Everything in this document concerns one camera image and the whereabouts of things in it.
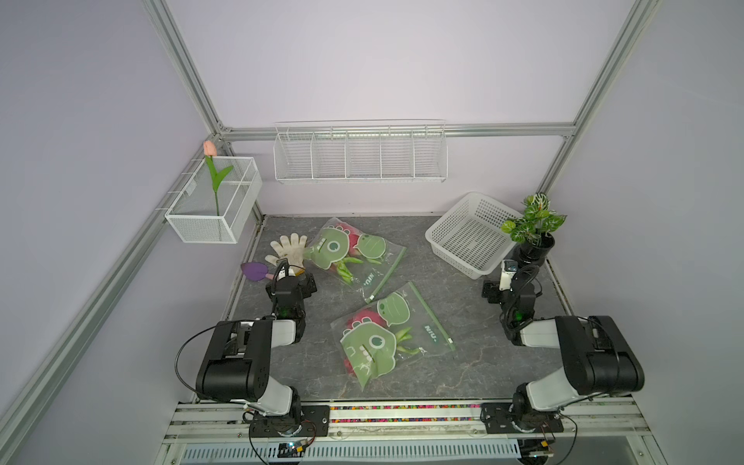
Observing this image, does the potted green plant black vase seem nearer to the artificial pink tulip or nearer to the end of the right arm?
the end of the right arm

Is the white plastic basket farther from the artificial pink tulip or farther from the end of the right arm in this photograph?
the artificial pink tulip

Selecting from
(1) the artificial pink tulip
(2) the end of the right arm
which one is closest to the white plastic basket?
(2) the end of the right arm
